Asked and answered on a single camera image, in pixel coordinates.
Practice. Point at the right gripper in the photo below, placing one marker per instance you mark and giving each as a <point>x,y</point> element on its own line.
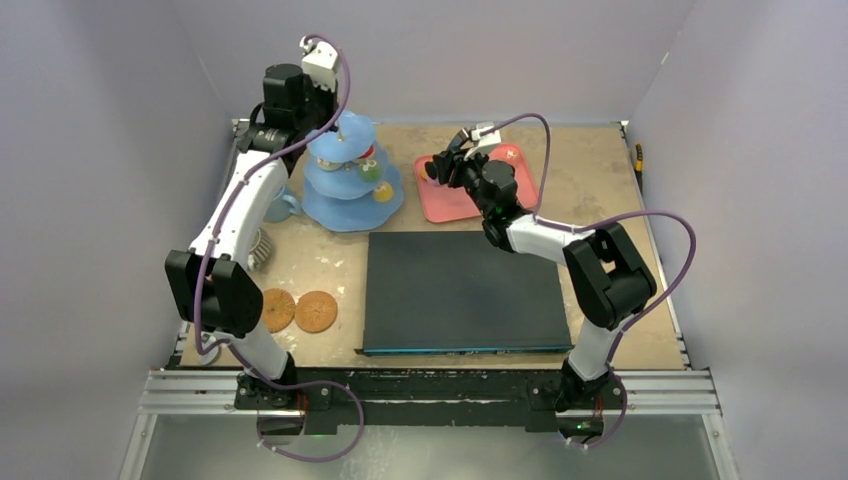
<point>452,160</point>

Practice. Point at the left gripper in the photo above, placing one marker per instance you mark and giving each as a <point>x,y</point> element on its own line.
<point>329,97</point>

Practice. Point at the red round cake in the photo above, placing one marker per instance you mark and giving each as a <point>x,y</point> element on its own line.
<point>369,152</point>

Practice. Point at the yellow small cake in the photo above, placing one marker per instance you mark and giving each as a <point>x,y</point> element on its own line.
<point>383,192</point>

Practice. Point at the blue three-tier cake stand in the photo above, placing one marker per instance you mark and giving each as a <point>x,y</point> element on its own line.
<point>339,200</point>

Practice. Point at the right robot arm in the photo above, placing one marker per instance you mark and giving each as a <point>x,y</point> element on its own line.
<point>610,279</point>

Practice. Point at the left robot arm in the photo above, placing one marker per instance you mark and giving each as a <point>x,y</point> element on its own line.
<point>209,280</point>

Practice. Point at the pink serving tray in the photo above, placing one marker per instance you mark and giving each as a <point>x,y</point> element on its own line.
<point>441,204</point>

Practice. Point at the blue ceramic mug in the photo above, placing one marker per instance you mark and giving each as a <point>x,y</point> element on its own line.
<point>282,206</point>

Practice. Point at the grey ribbed cup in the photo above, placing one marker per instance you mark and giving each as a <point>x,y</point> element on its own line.
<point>260,252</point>

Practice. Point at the right round woven coaster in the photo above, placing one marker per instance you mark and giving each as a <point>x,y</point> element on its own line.
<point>316,311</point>

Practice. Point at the round woven coaster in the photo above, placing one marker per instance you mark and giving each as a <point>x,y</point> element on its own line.
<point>316,311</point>
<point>278,309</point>

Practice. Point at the left round woven coaster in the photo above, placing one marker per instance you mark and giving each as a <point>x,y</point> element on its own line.
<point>278,309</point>

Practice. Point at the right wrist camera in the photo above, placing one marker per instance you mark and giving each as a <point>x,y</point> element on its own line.
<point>483,138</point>

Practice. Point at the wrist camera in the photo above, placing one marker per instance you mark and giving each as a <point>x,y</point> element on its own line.
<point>483,138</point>
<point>320,62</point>

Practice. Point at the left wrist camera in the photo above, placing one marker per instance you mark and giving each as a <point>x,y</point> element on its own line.
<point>320,62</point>

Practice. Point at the yellow handled screwdriver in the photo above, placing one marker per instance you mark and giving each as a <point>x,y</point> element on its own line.
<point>639,158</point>

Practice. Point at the adjustable wrench red handle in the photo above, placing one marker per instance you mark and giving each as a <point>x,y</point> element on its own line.
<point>208,354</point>

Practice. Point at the aluminium frame rail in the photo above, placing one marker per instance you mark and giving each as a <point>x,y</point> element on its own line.
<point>437,423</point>

